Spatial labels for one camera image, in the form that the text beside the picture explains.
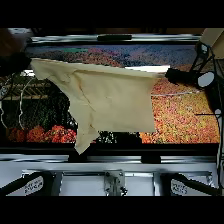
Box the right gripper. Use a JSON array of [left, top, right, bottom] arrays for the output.
[[164, 67, 200, 87]]

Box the cream T-shirt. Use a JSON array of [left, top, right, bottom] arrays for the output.
[[29, 57, 160, 156]]

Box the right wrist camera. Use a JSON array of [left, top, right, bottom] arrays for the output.
[[192, 41, 212, 72]]

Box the black cable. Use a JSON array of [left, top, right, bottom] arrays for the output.
[[215, 114, 224, 188]]

